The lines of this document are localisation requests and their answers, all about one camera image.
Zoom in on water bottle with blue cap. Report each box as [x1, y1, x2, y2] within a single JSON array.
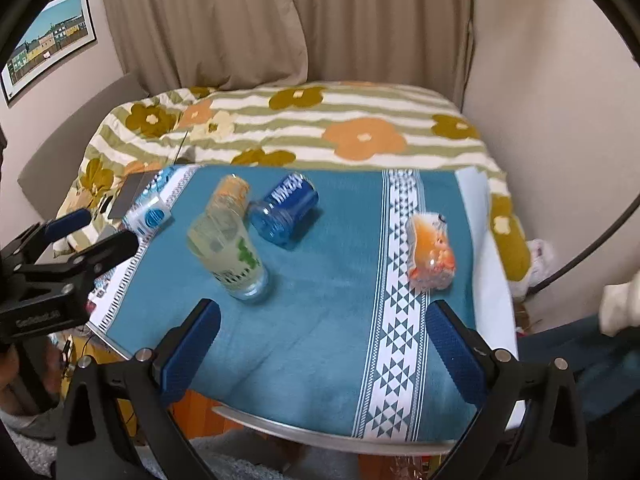
[[122, 166, 174, 237]]

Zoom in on teal patterned tablecloth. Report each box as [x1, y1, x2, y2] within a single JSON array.
[[87, 165, 501, 444]]

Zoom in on floral striped blanket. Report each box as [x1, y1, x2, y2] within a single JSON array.
[[52, 80, 534, 282]]

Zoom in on orange snack packet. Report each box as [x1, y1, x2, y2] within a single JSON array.
[[406, 211, 457, 292]]

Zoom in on orange-label plastic bottle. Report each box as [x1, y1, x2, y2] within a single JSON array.
[[207, 174, 251, 222]]

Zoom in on person's left hand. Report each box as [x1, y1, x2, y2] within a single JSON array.
[[0, 341, 65, 411]]

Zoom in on beige curtain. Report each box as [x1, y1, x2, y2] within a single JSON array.
[[97, 0, 476, 107]]

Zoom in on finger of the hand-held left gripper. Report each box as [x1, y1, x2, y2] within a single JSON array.
[[0, 209, 94, 272], [30, 231, 140, 292]]

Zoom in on dark blue pants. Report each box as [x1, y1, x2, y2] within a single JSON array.
[[515, 310, 640, 423]]

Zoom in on grey bed headboard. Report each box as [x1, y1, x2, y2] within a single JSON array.
[[17, 72, 147, 212]]

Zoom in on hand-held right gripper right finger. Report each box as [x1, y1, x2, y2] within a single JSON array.
[[425, 300, 589, 480]]

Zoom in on clear green-label plastic bottle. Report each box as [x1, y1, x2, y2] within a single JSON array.
[[186, 208, 271, 303]]

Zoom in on black phone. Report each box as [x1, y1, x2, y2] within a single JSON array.
[[107, 170, 162, 221]]

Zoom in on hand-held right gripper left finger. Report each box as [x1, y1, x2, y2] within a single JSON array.
[[55, 299, 223, 480]]

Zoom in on framed wall poster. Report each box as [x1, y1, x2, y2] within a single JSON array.
[[0, 0, 99, 107]]

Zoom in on white sock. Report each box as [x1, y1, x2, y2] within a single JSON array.
[[600, 260, 640, 339]]

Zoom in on white crumpled cloth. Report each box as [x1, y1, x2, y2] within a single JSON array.
[[510, 237, 557, 302]]

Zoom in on black cable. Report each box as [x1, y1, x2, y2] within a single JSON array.
[[525, 152, 640, 292]]

